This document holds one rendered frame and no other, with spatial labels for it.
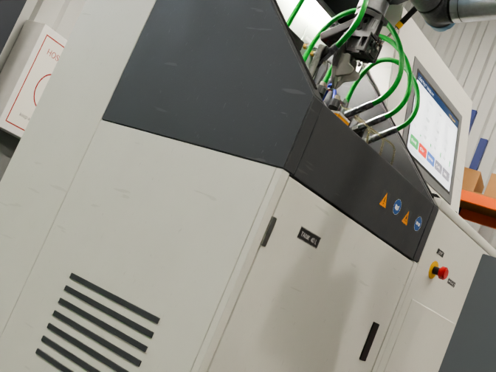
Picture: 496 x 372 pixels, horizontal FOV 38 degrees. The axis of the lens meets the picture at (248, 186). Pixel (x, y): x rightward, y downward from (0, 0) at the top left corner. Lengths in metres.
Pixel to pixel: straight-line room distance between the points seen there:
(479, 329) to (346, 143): 0.46
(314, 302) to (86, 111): 0.74
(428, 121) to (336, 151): 1.00
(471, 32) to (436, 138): 6.81
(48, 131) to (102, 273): 0.49
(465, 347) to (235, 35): 0.81
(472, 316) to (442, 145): 1.19
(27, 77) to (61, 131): 4.19
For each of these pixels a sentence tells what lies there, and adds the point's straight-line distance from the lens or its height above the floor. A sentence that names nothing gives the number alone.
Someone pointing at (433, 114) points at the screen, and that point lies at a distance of 2.52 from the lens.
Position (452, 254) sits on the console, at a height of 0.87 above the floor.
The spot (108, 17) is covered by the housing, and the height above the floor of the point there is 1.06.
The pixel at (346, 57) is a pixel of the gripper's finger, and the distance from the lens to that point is 1.85.
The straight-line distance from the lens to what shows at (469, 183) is 7.36.
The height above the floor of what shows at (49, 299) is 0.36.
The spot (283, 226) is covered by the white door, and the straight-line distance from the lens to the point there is 1.42.
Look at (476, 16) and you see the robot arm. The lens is 1.93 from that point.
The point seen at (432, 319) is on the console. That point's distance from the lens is 2.16.
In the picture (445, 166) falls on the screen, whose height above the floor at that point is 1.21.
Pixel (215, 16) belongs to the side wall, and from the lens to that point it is 1.69.
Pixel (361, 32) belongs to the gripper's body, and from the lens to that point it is 1.86.
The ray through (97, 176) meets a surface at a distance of 1.72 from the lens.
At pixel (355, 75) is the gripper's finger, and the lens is 1.87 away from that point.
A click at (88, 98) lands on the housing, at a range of 1.86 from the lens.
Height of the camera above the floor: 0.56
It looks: 7 degrees up
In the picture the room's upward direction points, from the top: 23 degrees clockwise
